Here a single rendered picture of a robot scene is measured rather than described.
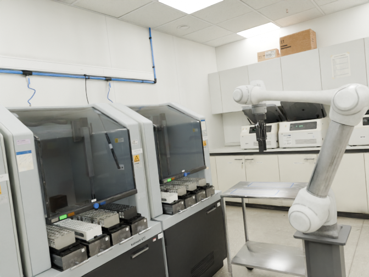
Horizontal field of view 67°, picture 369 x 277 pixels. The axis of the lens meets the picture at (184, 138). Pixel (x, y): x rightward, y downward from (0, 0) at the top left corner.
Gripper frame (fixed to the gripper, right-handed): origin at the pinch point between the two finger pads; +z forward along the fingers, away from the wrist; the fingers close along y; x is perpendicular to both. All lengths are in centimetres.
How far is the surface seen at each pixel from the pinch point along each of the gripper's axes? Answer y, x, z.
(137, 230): -53, 66, 45
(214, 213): 38, 66, 63
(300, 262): 36, -6, 92
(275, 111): 246, 75, -22
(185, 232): -5, 66, 64
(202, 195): 22, 66, 43
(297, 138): 220, 40, 17
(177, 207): -11, 66, 43
